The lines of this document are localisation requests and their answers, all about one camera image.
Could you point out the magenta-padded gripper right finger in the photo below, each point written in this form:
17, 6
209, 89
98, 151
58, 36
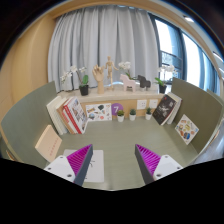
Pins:
150, 160

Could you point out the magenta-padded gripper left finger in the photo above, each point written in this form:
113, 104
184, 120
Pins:
78, 160

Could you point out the white printed mouse pad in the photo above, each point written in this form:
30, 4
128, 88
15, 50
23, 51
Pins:
98, 168

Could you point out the beige card board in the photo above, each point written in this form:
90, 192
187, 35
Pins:
48, 144

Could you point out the red and white picture magazine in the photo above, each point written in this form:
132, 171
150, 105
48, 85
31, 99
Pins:
77, 115

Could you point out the tan book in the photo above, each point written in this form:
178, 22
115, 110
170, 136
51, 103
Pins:
62, 115

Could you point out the food sticker sheet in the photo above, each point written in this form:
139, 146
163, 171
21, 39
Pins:
186, 129

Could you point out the dark cover book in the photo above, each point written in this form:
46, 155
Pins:
164, 110

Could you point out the white sticker sheet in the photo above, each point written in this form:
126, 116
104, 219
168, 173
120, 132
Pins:
98, 112

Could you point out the thick white book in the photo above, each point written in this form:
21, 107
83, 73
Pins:
176, 106

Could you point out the purple round sign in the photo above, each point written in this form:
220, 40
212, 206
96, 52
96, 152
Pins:
116, 107

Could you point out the wooden desk back shelf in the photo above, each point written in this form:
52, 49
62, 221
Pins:
128, 101

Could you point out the green desk divider panel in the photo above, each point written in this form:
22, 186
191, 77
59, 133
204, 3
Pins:
196, 103
23, 120

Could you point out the white orchid in black pot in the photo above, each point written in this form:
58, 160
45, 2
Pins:
84, 90
162, 89
126, 65

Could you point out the dark horse figure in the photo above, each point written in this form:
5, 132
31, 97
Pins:
144, 82

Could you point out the pink horse figure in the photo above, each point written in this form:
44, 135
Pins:
128, 83

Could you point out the wooden hand model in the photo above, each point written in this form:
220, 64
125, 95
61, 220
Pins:
99, 76

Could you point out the wooden mannequin figure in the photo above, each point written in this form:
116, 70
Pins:
110, 71

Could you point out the dark-framed window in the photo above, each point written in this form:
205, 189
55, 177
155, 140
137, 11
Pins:
193, 60

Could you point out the grey curtain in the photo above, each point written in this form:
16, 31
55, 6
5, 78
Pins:
100, 36

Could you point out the white wall socket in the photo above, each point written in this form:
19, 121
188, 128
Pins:
153, 103
142, 104

